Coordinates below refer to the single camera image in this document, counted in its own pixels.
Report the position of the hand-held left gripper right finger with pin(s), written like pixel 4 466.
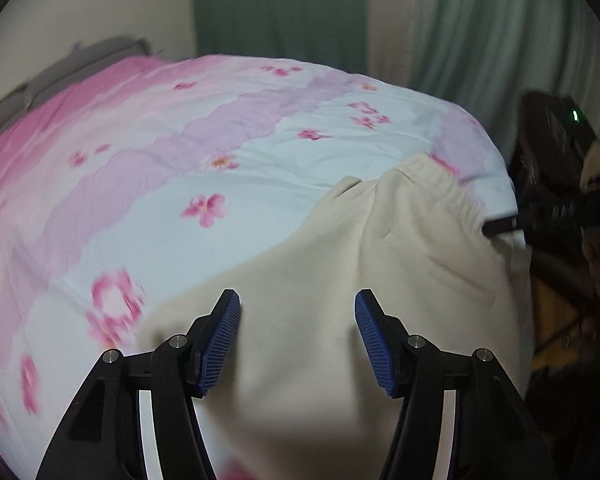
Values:
pixel 375 345

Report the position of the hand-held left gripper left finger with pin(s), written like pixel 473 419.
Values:
pixel 219 345

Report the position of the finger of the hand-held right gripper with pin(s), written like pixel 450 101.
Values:
pixel 502 225

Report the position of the cream pants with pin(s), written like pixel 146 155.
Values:
pixel 380 260

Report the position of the pale green curtain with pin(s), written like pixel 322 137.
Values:
pixel 480 35

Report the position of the pink floral bed sheet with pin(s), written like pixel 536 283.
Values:
pixel 180 135

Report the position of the dark green curtain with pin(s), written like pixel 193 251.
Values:
pixel 280 10

